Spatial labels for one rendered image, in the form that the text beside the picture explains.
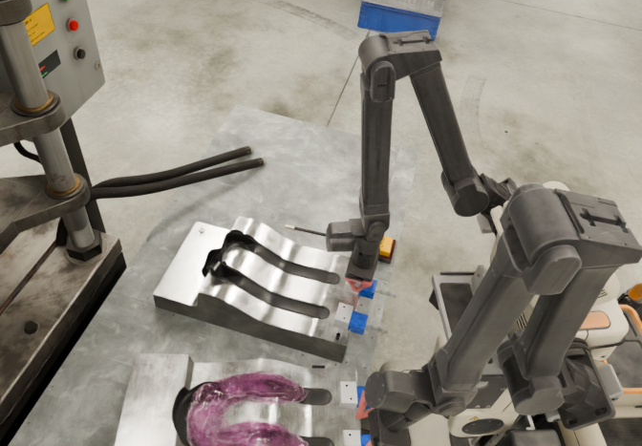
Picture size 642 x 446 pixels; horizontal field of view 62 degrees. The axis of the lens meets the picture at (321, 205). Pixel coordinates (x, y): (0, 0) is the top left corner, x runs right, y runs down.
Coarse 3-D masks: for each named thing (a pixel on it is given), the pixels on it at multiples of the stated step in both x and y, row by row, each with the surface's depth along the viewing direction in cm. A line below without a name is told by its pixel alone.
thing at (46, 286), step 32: (0, 256) 145; (32, 256) 146; (64, 256) 148; (0, 288) 139; (32, 288) 140; (64, 288) 141; (0, 320) 133; (32, 320) 134; (64, 320) 137; (0, 352) 127; (32, 352) 128; (0, 384) 122; (0, 416) 121
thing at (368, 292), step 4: (348, 284) 134; (356, 284) 135; (360, 284) 136; (372, 284) 136; (348, 288) 136; (352, 288) 135; (364, 288) 135; (368, 288) 135; (372, 288) 135; (376, 288) 137; (356, 292) 136; (360, 292) 136; (364, 292) 135; (368, 292) 135; (372, 292) 135; (376, 292) 137; (380, 292) 136; (384, 292) 136; (388, 292) 136; (392, 292) 136; (364, 296) 137; (368, 296) 136; (372, 296) 136; (392, 296) 136
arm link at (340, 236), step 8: (328, 224) 121; (336, 224) 120; (344, 224) 120; (352, 224) 120; (360, 224) 121; (376, 224) 115; (384, 224) 116; (328, 232) 121; (336, 232) 119; (344, 232) 119; (352, 232) 119; (360, 232) 119; (368, 232) 117; (376, 232) 116; (384, 232) 116; (328, 240) 122; (336, 240) 120; (344, 240) 120; (352, 240) 120; (368, 240) 118; (376, 240) 118; (328, 248) 122; (336, 248) 121; (344, 248) 121; (352, 248) 121
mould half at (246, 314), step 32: (256, 224) 143; (192, 256) 143; (224, 256) 135; (256, 256) 137; (288, 256) 142; (320, 256) 144; (160, 288) 135; (192, 288) 136; (224, 288) 128; (288, 288) 136; (320, 288) 136; (224, 320) 133; (256, 320) 129; (288, 320) 129; (320, 320) 130; (320, 352) 131
